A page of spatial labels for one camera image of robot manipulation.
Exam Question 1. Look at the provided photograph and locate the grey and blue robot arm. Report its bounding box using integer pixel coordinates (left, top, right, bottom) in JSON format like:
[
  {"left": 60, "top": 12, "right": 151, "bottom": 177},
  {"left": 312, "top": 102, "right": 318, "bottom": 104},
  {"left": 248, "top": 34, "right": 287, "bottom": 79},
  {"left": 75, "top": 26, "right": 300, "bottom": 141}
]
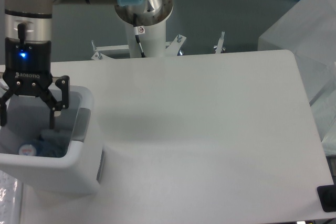
[{"left": 1, "top": 0, "right": 173, "bottom": 127}]

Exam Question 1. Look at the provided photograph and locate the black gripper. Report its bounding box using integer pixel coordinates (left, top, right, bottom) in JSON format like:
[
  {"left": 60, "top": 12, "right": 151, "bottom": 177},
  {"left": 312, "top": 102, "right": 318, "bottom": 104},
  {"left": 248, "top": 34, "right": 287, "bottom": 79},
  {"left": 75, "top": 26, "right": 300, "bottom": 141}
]
[{"left": 1, "top": 23, "right": 70, "bottom": 130}]

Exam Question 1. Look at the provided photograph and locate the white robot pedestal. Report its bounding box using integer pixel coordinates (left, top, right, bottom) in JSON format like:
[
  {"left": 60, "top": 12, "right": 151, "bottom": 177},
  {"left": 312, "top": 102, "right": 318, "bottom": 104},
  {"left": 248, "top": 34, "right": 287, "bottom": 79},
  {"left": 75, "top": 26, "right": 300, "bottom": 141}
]
[{"left": 124, "top": 21, "right": 166, "bottom": 58}]

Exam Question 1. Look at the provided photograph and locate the translucent white plastic box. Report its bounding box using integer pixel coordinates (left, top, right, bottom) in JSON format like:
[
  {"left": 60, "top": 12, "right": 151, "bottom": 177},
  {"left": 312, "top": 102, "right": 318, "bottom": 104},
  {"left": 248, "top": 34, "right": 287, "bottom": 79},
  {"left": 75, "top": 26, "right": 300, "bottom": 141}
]
[{"left": 257, "top": 0, "right": 336, "bottom": 106}]

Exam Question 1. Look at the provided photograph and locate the clear plastic wrapper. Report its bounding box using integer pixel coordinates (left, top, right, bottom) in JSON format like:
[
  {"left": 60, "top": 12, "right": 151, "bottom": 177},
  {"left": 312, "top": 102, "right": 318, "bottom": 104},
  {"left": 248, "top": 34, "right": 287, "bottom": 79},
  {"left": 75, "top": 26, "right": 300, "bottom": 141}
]
[{"left": 39, "top": 129, "right": 72, "bottom": 148}]

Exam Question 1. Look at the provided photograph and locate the white base frame bracket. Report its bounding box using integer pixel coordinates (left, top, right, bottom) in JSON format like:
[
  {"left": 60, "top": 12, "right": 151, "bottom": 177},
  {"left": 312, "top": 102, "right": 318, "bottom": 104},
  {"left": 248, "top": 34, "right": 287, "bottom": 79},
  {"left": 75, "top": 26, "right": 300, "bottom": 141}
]
[{"left": 91, "top": 31, "right": 226, "bottom": 60}]

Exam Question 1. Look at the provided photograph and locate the white trash can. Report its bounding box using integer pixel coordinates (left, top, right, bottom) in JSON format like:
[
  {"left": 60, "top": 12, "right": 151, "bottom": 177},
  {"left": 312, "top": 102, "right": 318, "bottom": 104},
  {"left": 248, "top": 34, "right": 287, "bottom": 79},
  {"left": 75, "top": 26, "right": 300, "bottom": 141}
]
[{"left": 1, "top": 86, "right": 104, "bottom": 194}]

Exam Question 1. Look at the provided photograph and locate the clear plastic sheet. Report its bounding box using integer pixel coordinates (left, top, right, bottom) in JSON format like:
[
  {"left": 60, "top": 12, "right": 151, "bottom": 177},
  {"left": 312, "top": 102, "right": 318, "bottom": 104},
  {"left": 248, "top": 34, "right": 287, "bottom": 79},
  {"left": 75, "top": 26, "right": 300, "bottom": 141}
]
[{"left": 1, "top": 171, "right": 23, "bottom": 223}]

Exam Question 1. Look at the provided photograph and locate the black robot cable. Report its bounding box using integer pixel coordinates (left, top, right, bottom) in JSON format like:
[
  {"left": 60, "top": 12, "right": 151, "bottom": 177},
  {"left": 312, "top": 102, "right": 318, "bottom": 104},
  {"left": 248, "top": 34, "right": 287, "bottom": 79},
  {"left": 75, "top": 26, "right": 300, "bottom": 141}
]
[{"left": 132, "top": 13, "right": 146, "bottom": 58}]

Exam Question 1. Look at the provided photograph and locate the black device at edge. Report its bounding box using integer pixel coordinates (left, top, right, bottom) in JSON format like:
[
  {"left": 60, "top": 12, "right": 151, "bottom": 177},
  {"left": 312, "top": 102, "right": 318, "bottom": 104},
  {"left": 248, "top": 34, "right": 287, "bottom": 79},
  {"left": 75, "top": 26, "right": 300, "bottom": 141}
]
[{"left": 317, "top": 185, "right": 335, "bottom": 212}]

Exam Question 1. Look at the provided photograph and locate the clear plastic water bottle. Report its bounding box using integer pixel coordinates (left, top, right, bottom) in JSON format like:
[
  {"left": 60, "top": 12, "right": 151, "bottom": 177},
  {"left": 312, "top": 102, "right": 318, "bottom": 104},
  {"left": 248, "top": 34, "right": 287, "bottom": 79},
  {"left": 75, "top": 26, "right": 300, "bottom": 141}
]
[{"left": 18, "top": 138, "right": 65, "bottom": 158}]

